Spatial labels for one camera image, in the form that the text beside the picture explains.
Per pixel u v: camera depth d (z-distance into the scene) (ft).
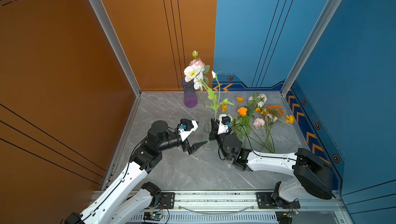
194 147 1.88
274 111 3.27
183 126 1.76
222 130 2.19
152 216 2.32
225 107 3.35
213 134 2.24
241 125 3.25
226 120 2.05
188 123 1.74
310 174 1.42
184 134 1.84
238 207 2.37
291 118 3.36
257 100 3.57
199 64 2.23
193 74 1.67
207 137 2.33
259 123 3.17
